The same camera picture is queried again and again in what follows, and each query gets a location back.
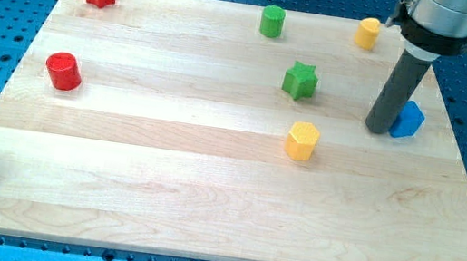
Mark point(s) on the green star block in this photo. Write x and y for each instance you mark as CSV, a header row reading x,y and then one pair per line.
x,y
300,81

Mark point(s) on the yellow hexagon block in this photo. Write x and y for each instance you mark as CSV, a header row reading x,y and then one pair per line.
x,y
301,140

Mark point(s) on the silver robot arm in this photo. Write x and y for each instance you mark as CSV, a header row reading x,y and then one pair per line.
x,y
431,28

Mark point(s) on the green cylinder block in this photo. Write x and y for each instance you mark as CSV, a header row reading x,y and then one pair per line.
x,y
272,20

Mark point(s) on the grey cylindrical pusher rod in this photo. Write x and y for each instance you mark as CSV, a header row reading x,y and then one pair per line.
x,y
404,79

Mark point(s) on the yellow heart block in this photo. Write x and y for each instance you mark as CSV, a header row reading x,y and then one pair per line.
x,y
367,32

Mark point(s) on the blue cube block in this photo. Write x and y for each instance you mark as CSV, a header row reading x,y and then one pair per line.
x,y
408,121

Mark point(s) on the wooden board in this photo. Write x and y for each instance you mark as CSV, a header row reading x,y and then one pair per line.
x,y
174,142

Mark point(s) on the red cylinder block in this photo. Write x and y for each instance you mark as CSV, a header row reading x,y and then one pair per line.
x,y
63,71

